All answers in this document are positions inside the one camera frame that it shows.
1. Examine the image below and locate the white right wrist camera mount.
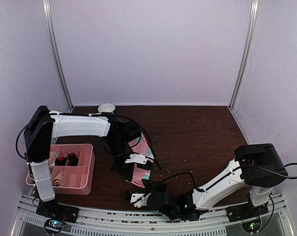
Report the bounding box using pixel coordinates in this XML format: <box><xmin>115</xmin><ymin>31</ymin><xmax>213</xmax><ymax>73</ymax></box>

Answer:
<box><xmin>130</xmin><ymin>193</ymin><xmax>150</xmax><ymax>208</ymax></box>

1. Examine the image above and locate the grey aluminium frame post right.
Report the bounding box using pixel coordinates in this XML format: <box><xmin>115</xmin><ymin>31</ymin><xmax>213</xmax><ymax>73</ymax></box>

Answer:
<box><xmin>229</xmin><ymin>0</ymin><xmax>260</xmax><ymax>117</ymax></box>

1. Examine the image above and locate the pink plastic organizer tray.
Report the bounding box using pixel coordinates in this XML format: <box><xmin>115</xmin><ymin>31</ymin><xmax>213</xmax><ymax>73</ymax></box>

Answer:
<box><xmin>25</xmin><ymin>144</ymin><xmax>96</xmax><ymax>196</ymax></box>

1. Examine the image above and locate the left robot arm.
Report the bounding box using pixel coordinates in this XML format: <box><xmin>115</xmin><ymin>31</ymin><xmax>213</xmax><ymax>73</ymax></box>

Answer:
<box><xmin>15</xmin><ymin>106</ymin><xmax>148</xmax><ymax>218</ymax></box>

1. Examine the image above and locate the grey aluminium frame post left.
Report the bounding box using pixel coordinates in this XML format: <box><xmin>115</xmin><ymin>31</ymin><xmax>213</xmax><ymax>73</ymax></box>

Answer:
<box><xmin>42</xmin><ymin>0</ymin><xmax>74</xmax><ymax>110</ymax></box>

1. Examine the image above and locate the brown beige argyle sock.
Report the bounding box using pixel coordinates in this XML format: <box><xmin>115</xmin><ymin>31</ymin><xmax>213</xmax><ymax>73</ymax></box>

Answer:
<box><xmin>55</xmin><ymin>152</ymin><xmax>79</xmax><ymax>166</ymax></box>

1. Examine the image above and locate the aluminium front rail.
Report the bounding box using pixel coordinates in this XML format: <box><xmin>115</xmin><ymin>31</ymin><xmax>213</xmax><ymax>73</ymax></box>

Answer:
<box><xmin>10</xmin><ymin>193</ymin><xmax>296</xmax><ymax>236</ymax></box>

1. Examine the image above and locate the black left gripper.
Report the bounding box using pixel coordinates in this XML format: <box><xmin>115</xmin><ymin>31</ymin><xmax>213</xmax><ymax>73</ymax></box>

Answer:
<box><xmin>106</xmin><ymin>138</ymin><xmax>134</xmax><ymax>181</ymax></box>

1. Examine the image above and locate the dark blue white bowl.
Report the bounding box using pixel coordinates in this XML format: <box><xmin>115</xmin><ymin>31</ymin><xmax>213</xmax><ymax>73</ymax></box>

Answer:
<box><xmin>97</xmin><ymin>103</ymin><xmax>116</xmax><ymax>114</ymax></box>

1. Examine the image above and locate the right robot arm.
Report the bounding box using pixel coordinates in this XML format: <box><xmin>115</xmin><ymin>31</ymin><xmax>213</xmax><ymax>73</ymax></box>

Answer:
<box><xmin>124</xmin><ymin>144</ymin><xmax>297</xmax><ymax>221</ymax></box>

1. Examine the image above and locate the grey aluminium frame post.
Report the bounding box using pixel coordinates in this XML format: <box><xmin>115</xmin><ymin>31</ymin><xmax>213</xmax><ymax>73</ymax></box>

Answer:
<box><xmin>42</xmin><ymin>0</ymin><xmax>74</xmax><ymax>110</ymax></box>
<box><xmin>229</xmin><ymin>0</ymin><xmax>260</xmax><ymax>117</ymax></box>

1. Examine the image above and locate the pink sock with teal patches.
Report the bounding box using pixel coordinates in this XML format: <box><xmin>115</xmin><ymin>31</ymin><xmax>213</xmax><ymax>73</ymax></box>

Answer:
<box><xmin>128</xmin><ymin>134</ymin><xmax>155</xmax><ymax>188</ymax></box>

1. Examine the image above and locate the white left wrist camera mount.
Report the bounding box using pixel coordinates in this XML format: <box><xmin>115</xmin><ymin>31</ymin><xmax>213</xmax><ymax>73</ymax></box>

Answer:
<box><xmin>124</xmin><ymin>153</ymin><xmax>154</xmax><ymax>165</ymax></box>

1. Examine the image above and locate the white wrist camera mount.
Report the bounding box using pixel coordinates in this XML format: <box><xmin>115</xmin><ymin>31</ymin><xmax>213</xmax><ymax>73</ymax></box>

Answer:
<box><xmin>130</xmin><ymin>193</ymin><xmax>150</xmax><ymax>208</ymax></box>
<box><xmin>124</xmin><ymin>153</ymin><xmax>154</xmax><ymax>165</ymax></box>

